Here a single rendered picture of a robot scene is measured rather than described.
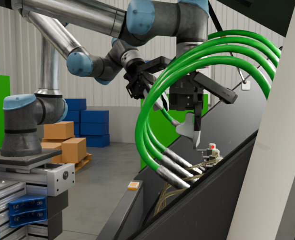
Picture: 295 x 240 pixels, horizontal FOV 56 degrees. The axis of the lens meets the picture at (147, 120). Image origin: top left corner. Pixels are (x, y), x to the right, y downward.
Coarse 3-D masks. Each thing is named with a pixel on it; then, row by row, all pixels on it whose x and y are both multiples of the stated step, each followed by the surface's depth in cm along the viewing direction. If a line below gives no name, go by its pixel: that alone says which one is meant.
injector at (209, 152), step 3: (207, 150) 68; (210, 150) 68; (207, 153) 68; (210, 153) 68; (207, 159) 68; (198, 168) 69; (201, 168) 69; (204, 168) 69; (207, 168) 68; (204, 171) 69
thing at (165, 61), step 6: (150, 60) 87; (156, 60) 85; (162, 60) 83; (168, 60) 85; (138, 66) 90; (144, 66) 88; (150, 66) 86; (156, 66) 85; (162, 66) 84; (138, 72) 90
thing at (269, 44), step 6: (228, 30) 72; (234, 30) 71; (240, 30) 70; (246, 30) 70; (210, 36) 74; (216, 36) 73; (246, 36) 70; (252, 36) 69; (258, 36) 68; (264, 42) 67; (270, 42) 67; (270, 48) 67; (276, 48) 66; (276, 54) 66; (168, 114) 82
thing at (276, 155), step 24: (288, 48) 30; (288, 72) 28; (288, 96) 26; (264, 120) 31; (288, 120) 24; (264, 144) 29; (288, 144) 23; (264, 168) 27; (288, 168) 22; (240, 192) 34; (264, 192) 26; (288, 192) 21; (240, 216) 31; (264, 216) 24
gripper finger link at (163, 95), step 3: (162, 96) 85; (165, 96) 86; (162, 99) 85; (165, 99) 85; (165, 102) 84; (168, 102) 85; (153, 105) 88; (156, 105) 88; (165, 105) 83; (168, 105) 83; (153, 108) 88; (156, 108) 88; (159, 108) 87; (165, 108) 83; (168, 108) 83
